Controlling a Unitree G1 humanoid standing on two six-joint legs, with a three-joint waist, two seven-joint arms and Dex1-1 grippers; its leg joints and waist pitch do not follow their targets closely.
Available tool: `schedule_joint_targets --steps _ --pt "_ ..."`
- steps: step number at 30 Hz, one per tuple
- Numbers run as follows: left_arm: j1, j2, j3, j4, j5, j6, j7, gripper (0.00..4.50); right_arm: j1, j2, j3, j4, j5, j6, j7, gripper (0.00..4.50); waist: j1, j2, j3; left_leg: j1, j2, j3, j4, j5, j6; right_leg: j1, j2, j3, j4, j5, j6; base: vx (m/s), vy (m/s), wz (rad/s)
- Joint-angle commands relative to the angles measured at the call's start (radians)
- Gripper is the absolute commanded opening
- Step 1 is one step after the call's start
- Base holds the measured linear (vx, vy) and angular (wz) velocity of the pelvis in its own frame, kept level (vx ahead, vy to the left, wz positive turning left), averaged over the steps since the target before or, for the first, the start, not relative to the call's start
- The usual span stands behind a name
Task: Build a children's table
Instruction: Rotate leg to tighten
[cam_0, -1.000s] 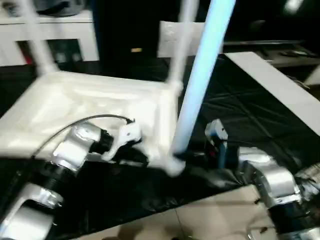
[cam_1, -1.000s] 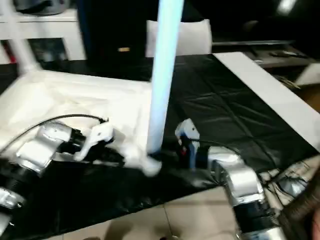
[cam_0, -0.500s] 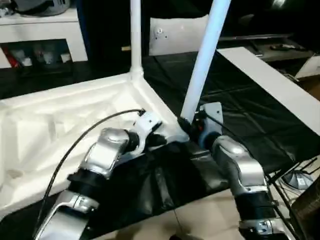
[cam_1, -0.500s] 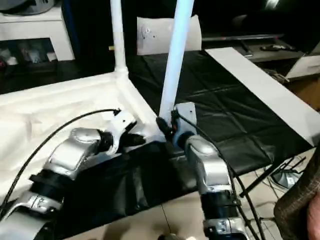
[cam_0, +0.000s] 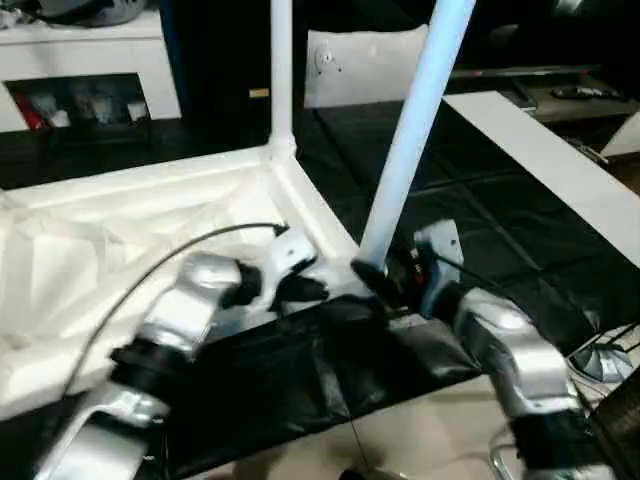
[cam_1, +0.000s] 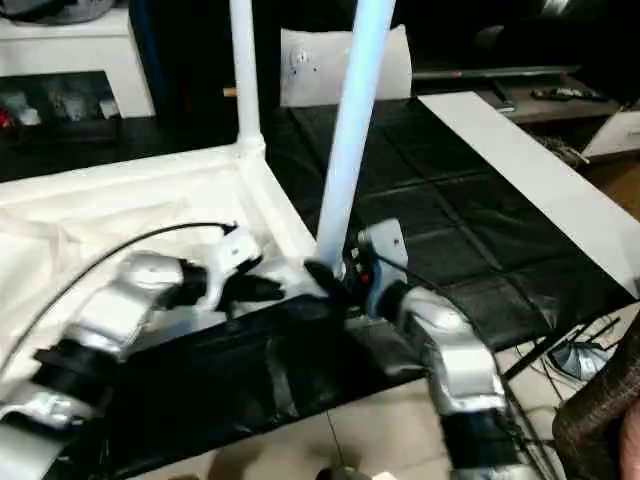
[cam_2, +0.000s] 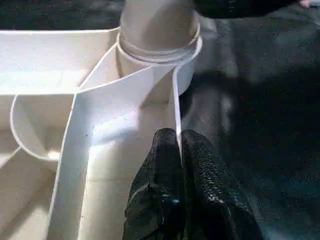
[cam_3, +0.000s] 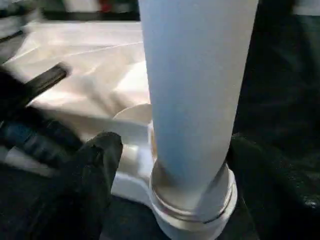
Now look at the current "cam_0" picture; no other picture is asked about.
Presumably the dark low tv bench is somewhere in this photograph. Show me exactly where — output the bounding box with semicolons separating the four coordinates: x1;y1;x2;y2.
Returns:
513;74;640;125

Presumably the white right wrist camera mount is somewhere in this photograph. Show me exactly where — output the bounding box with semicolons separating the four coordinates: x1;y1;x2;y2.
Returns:
413;218;467;320

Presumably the white flat board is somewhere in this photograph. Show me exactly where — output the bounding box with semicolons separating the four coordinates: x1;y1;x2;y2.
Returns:
441;91;640;264

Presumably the grey stand base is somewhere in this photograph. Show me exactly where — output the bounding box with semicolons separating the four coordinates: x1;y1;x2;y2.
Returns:
568;343;632;385

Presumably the white cabinet with glass doors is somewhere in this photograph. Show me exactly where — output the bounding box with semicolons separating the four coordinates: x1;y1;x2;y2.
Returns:
0;22;184;134

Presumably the black remote control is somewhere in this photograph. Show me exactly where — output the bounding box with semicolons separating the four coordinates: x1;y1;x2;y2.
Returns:
548;85;630;102

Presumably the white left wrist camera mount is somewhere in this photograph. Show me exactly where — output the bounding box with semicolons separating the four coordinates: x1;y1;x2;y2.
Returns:
258;229;320;312

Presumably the black table mat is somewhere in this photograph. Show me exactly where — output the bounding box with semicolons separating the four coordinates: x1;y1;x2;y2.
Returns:
0;97;640;474

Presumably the grey round appliance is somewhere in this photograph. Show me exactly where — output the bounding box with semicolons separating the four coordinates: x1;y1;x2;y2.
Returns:
36;0;150;27

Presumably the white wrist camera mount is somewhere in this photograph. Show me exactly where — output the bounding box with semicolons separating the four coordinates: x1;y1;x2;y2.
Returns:
413;218;467;320
258;229;320;312

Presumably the brown woven stool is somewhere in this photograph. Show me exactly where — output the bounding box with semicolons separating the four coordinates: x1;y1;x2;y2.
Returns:
588;366;640;480

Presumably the black cabinet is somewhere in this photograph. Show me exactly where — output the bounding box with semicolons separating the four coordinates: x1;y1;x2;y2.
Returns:
159;0;312;147

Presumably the white drawer unit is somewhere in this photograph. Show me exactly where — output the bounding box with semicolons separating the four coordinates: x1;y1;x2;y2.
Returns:
598;106;640;162

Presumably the black stand leg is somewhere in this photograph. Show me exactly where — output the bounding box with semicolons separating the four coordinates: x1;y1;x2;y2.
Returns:
563;323;627;357

